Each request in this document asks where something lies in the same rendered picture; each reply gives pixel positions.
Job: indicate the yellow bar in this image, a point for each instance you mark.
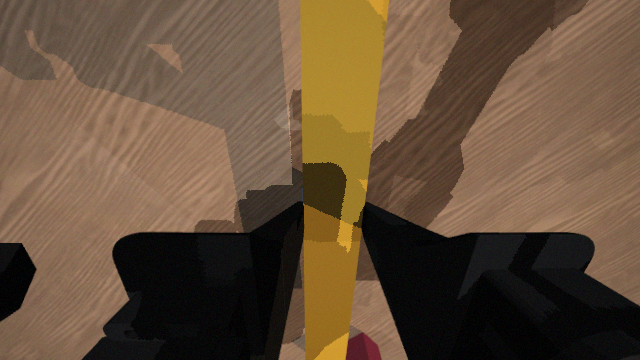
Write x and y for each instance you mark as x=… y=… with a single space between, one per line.
x=342 y=46

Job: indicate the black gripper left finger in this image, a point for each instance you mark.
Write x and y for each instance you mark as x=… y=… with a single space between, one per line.
x=260 y=266

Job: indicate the red rectangular block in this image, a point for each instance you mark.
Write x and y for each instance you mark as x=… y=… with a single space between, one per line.
x=361 y=347

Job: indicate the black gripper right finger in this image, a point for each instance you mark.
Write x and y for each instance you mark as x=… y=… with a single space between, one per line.
x=429 y=280

